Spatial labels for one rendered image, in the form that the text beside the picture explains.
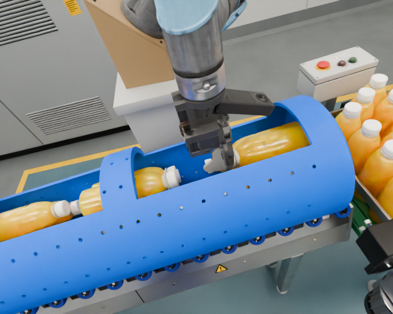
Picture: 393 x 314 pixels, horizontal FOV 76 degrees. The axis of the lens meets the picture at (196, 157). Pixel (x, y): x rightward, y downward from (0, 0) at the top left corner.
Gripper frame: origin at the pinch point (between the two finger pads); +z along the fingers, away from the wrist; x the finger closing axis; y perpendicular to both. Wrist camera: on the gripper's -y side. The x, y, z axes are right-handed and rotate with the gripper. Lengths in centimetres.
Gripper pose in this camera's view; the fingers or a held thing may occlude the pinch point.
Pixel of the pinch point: (226, 161)
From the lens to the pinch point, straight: 55.4
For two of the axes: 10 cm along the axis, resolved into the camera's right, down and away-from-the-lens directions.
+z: 1.8, 6.2, 7.7
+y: -9.6, 2.9, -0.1
